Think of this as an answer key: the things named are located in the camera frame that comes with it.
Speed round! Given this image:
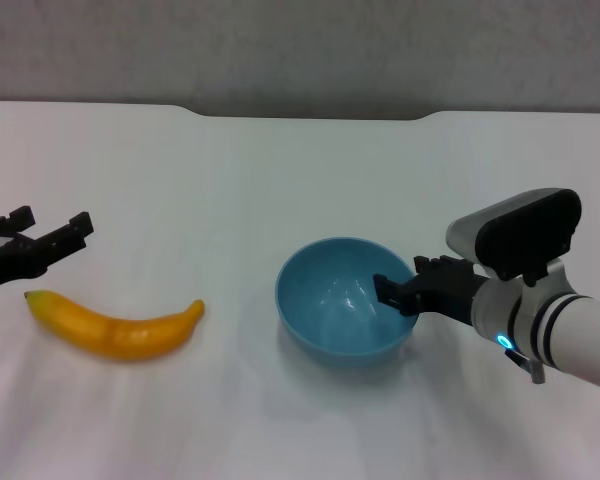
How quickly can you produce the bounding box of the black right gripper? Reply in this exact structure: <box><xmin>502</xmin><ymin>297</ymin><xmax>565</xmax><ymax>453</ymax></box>
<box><xmin>372</xmin><ymin>254</ymin><xmax>489</xmax><ymax>333</ymax></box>

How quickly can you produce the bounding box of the blue bowl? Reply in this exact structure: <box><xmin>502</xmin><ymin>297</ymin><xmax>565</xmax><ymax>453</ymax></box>
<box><xmin>274</xmin><ymin>237</ymin><xmax>421</xmax><ymax>369</ymax></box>

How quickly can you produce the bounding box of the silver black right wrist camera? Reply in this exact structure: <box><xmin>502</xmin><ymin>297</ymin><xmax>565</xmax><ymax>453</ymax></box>
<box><xmin>444</xmin><ymin>188</ymin><xmax>583</xmax><ymax>288</ymax></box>

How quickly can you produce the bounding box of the right arm cable connector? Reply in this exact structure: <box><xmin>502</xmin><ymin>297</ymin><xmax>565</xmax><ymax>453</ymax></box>
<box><xmin>504</xmin><ymin>347</ymin><xmax>547</xmax><ymax>385</ymax></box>

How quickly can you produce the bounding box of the yellow banana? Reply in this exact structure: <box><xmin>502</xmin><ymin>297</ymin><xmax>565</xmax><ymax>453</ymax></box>
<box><xmin>23</xmin><ymin>289</ymin><xmax>206</xmax><ymax>362</ymax></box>

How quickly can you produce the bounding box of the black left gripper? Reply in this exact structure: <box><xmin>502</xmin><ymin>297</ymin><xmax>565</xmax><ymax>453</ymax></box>
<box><xmin>0</xmin><ymin>204</ymin><xmax>95</xmax><ymax>299</ymax></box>

